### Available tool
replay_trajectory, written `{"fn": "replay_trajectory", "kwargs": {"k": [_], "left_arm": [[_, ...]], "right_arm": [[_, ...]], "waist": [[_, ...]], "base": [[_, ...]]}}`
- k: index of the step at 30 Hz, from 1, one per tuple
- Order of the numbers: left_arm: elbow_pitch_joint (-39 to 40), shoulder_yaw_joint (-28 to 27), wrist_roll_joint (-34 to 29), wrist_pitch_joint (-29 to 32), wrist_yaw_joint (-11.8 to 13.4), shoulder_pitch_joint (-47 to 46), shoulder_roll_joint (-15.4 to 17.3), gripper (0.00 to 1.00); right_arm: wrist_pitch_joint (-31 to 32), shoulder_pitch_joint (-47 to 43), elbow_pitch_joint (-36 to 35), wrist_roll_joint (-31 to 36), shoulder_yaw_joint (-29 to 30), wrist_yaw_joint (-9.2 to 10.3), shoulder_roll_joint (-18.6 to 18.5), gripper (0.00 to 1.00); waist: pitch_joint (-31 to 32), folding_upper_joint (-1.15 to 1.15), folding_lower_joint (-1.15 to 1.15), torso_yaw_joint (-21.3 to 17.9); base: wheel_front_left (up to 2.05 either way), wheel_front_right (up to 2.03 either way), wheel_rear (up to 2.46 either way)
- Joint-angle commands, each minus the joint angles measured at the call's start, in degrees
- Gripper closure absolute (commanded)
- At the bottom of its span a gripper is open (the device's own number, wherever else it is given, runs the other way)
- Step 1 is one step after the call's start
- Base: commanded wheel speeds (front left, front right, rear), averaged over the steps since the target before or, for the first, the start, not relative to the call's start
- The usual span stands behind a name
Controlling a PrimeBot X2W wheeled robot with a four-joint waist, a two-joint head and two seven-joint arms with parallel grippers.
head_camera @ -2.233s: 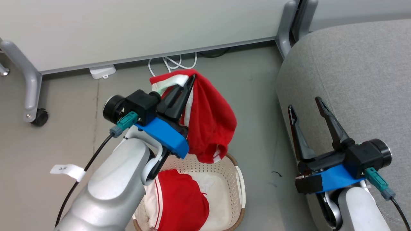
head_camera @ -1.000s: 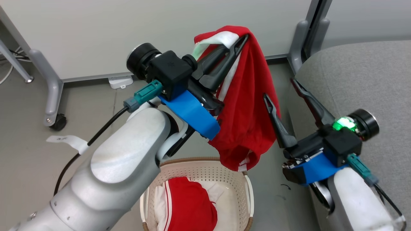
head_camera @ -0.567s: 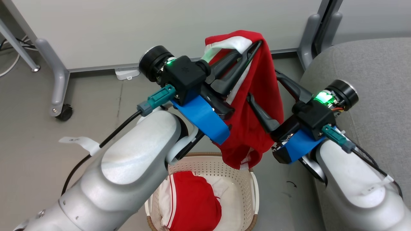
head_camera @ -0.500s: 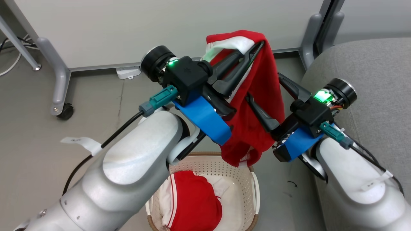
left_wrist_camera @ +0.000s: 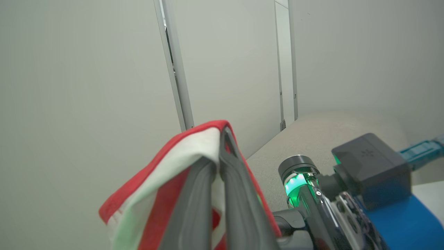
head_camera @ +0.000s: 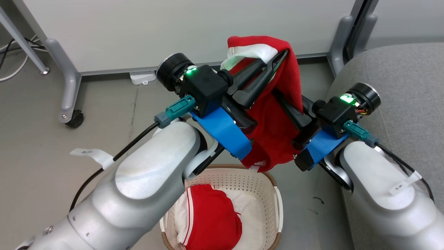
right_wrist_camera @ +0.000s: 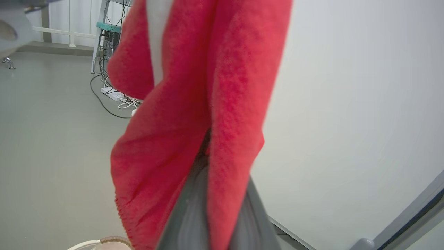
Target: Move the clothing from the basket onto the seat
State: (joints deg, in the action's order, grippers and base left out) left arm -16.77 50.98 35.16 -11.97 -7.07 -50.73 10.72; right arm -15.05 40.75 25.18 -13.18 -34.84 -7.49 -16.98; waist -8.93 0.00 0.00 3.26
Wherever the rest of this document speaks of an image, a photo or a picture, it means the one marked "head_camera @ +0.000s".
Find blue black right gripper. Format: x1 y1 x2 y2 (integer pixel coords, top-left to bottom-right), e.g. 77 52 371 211
274 89 349 172

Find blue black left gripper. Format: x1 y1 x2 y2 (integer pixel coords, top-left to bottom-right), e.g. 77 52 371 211
191 50 289 160

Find red printed jersey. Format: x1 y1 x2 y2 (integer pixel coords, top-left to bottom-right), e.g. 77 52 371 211
221 35 304 173

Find cream perforated laundry basket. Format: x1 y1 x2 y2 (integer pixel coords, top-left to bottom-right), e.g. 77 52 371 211
160 164 284 250

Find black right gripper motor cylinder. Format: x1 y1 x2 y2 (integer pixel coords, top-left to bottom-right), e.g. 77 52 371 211
348 83 381 116

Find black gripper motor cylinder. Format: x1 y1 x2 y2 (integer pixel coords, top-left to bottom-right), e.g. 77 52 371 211
348 83 381 116
157 53 195 92

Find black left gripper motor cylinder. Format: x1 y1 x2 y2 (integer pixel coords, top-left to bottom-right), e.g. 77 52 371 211
157 53 195 92

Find grey fabric sofa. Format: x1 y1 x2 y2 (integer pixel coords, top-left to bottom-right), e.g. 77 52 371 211
324 42 444 250

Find white power adapter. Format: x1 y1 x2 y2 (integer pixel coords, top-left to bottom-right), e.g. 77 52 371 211
129 70 157 86

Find wide white partition panel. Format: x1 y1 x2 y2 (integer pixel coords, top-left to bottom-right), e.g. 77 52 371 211
12 0 365 76

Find narrow white partition panel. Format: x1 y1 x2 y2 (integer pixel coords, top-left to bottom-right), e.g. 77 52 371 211
364 0 444 50

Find red white-striped garment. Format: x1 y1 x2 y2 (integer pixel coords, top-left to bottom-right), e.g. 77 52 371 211
183 184 243 250

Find black caster wheel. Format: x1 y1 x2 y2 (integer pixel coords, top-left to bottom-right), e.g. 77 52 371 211
65 110 85 128

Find grey partition foot with caster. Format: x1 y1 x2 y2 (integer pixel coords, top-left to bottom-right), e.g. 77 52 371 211
44 38 84 128

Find grey metal table leg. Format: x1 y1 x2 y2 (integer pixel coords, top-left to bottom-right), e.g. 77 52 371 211
0 5 50 75

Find white right cable tag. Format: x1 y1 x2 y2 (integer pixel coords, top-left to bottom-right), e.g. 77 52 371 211
388 170 422 196

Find white cable tag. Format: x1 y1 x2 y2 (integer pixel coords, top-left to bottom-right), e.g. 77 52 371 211
69 148 114 170
388 170 422 196

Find white left cable tag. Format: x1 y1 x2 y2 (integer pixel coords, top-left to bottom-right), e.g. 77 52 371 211
69 148 114 170

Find white floor cables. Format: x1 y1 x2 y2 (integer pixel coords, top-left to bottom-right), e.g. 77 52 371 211
0 34 48 82

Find black floor cables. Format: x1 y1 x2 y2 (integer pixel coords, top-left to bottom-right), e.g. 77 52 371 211
0 37 46 70

